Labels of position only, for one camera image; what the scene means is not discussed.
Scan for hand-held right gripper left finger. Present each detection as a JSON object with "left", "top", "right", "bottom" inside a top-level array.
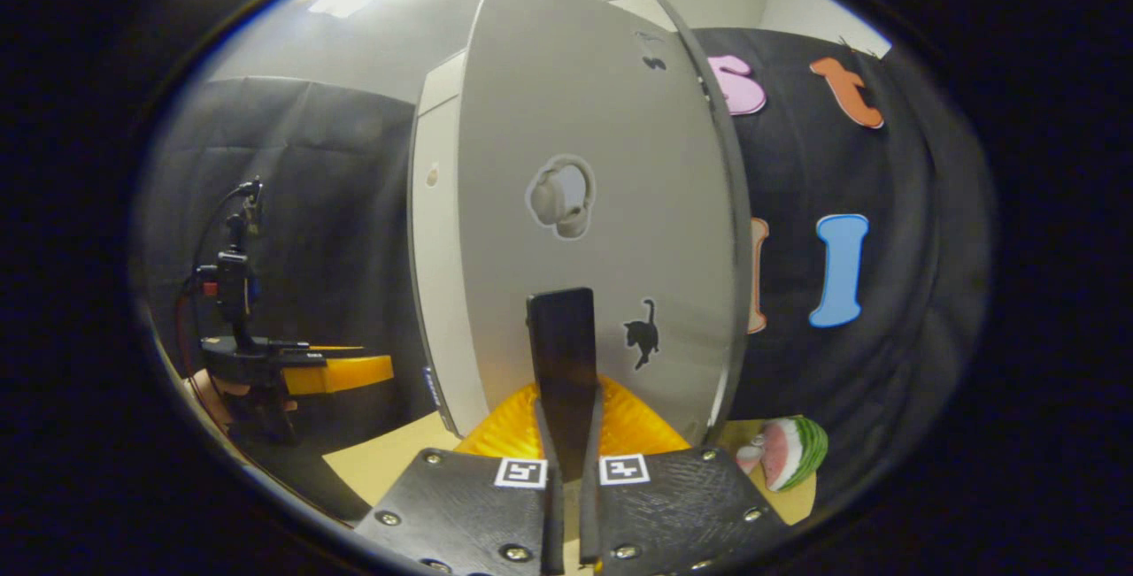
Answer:
[{"left": 354, "top": 381, "right": 567, "bottom": 576}]

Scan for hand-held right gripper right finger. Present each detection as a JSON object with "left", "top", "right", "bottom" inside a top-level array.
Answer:
[{"left": 580, "top": 377, "right": 793, "bottom": 576}]

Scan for white cabinet door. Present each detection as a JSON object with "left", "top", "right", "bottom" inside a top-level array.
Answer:
[
  {"left": 409, "top": 50, "right": 489, "bottom": 437},
  {"left": 456, "top": 0, "right": 753, "bottom": 449}
]

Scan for black door handle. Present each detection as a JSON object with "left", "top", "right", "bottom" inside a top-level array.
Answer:
[{"left": 526, "top": 287, "right": 603, "bottom": 481}]

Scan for white double-door shoe cabinet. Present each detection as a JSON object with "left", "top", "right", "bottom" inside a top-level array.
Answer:
[{"left": 409, "top": 0, "right": 755, "bottom": 444}]

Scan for black backdrop cloth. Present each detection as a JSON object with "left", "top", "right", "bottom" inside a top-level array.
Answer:
[
  {"left": 690, "top": 27, "right": 992, "bottom": 515},
  {"left": 142, "top": 76, "right": 426, "bottom": 506}
]

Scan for watermelon slice toy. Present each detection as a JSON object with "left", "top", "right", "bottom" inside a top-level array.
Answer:
[{"left": 735, "top": 415, "right": 830, "bottom": 494}]

